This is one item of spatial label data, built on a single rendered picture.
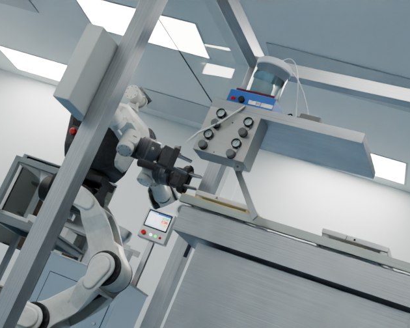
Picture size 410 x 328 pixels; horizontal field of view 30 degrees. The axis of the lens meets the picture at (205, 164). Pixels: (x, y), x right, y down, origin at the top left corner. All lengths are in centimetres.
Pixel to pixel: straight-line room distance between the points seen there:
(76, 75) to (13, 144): 711
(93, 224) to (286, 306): 88
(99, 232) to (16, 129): 643
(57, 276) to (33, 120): 412
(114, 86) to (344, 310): 109
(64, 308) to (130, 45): 116
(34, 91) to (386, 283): 741
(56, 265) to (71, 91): 341
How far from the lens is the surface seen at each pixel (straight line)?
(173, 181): 317
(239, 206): 284
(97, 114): 235
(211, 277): 281
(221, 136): 291
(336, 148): 294
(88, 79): 234
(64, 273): 557
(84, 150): 231
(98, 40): 235
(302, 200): 817
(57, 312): 309
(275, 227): 276
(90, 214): 312
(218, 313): 277
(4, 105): 969
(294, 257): 271
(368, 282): 265
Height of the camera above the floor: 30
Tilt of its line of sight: 15 degrees up
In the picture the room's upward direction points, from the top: 23 degrees clockwise
